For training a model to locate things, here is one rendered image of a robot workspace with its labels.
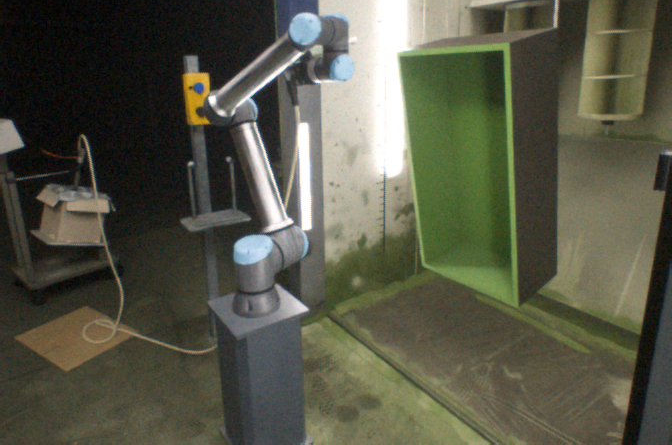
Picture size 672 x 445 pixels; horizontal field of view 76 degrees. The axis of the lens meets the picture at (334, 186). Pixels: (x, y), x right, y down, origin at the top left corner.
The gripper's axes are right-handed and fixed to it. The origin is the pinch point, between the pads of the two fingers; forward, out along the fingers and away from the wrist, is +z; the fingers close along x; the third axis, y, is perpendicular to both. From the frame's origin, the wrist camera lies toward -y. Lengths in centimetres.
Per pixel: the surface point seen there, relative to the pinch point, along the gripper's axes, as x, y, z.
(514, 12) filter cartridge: 187, 5, 13
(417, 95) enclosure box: 72, 30, -2
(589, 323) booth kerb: 124, 175, -67
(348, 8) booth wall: 79, -16, 50
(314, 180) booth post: 33, 73, 50
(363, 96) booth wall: 79, 34, 49
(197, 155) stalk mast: -22, 42, 74
